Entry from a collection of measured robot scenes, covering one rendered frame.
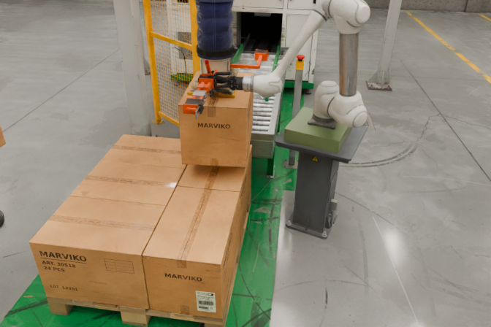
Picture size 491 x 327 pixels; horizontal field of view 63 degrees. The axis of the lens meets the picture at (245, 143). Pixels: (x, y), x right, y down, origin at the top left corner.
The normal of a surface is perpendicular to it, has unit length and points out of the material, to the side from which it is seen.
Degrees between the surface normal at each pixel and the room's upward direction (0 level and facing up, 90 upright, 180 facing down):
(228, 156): 90
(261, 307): 0
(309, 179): 90
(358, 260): 0
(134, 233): 0
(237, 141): 90
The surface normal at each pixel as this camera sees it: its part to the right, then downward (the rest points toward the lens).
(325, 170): -0.44, 0.43
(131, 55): -0.15, 0.47
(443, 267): 0.01, -0.88
